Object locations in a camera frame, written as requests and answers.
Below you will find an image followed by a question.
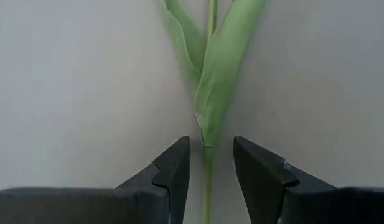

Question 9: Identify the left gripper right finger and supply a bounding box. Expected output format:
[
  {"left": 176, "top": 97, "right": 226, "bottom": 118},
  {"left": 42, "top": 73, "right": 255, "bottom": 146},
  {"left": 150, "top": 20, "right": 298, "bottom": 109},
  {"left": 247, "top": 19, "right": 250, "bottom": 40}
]
[{"left": 233, "top": 136, "right": 384, "bottom": 224}]

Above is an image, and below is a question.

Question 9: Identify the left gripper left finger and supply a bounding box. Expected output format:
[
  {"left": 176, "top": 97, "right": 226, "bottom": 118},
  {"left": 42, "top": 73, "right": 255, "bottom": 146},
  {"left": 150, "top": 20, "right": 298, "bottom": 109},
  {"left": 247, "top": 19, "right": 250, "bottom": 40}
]
[{"left": 0, "top": 136, "right": 191, "bottom": 224}]

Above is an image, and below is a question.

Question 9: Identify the pink artificial tulip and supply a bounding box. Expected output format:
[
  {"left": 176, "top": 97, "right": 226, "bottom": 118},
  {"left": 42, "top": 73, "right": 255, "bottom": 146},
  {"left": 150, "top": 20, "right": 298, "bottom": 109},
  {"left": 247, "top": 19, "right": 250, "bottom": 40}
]
[{"left": 159, "top": 0, "right": 267, "bottom": 224}]

